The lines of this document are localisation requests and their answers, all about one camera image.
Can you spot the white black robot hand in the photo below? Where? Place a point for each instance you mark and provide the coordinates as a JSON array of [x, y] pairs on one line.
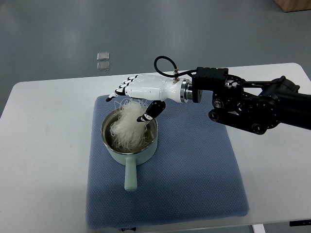
[[154, 88]]

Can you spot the white vermicelli nest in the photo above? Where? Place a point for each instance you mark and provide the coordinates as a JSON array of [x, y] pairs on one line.
[[128, 135]]

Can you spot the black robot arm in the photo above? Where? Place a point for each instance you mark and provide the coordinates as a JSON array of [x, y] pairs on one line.
[[251, 106]]

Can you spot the mint green steel pot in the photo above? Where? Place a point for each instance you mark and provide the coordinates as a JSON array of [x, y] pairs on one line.
[[130, 159]]

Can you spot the upper metal floor plate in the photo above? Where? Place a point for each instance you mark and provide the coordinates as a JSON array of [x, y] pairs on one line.
[[101, 56]]

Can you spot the blue quilted mat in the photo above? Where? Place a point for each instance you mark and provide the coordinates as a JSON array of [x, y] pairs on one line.
[[193, 174]]

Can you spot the brown cardboard box corner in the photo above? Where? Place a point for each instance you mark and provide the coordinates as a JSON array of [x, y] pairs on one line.
[[294, 5]]

